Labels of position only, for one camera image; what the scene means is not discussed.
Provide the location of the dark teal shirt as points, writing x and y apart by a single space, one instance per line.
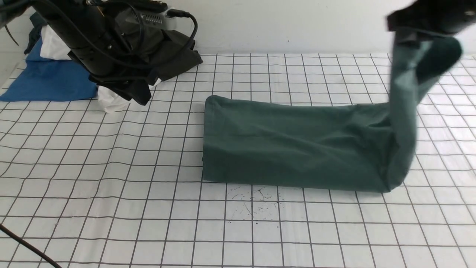
35 34

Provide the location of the white grid tablecloth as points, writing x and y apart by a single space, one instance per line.
124 190

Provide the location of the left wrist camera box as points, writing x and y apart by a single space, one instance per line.
144 13

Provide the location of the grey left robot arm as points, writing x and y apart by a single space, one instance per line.
15 7

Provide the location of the dark olive shirt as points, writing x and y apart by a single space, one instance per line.
166 53

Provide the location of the blue shirt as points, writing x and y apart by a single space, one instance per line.
50 80

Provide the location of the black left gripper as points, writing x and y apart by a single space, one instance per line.
96 43

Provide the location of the green long-sleeved shirt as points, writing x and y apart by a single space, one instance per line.
361 147

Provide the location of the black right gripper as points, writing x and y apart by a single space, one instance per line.
439 17

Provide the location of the white shirt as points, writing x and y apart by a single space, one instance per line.
53 48

